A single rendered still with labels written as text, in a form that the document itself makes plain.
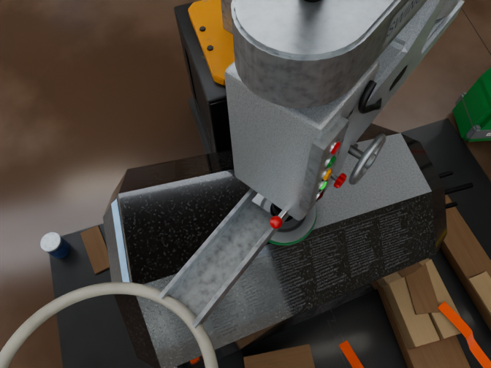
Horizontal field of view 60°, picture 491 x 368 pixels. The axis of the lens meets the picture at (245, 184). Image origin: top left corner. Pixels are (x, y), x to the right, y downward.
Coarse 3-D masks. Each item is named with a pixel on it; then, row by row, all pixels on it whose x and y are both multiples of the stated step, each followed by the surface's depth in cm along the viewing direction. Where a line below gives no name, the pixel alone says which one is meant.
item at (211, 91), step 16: (176, 16) 200; (192, 32) 193; (192, 48) 188; (192, 64) 193; (192, 80) 230; (208, 80) 180; (208, 96) 176; (224, 96) 176; (192, 112) 261; (208, 112) 186; (224, 112) 185; (208, 128) 212; (224, 128) 195; (208, 144) 249; (224, 144) 207
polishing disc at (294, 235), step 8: (256, 200) 139; (264, 200) 139; (264, 208) 138; (312, 208) 137; (312, 216) 136; (288, 224) 135; (296, 224) 135; (304, 224) 135; (312, 224) 135; (280, 232) 134; (288, 232) 134; (296, 232) 134; (304, 232) 134; (272, 240) 134; (280, 240) 133; (288, 240) 133; (296, 240) 134
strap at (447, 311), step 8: (448, 312) 185; (456, 320) 183; (464, 328) 182; (464, 336) 181; (472, 336) 184; (344, 344) 199; (472, 344) 186; (344, 352) 197; (352, 352) 197; (472, 352) 186; (480, 352) 186; (352, 360) 195; (480, 360) 185; (488, 360) 185
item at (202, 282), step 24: (240, 216) 117; (264, 216) 117; (288, 216) 117; (216, 240) 114; (240, 240) 114; (264, 240) 110; (192, 264) 109; (216, 264) 112; (240, 264) 107; (168, 288) 105; (192, 288) 109; (216, 288) 109; (192, 312) 107
